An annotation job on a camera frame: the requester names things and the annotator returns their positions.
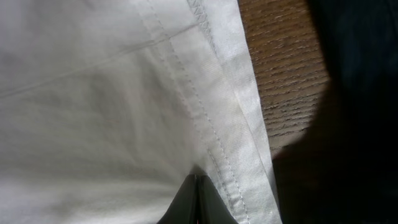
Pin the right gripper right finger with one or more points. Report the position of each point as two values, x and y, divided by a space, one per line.
211 207

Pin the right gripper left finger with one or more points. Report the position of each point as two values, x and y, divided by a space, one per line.
183 209

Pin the white printed t-shirt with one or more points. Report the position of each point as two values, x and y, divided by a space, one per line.
106 106

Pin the navy blue garment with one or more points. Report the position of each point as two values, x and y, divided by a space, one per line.
344 168

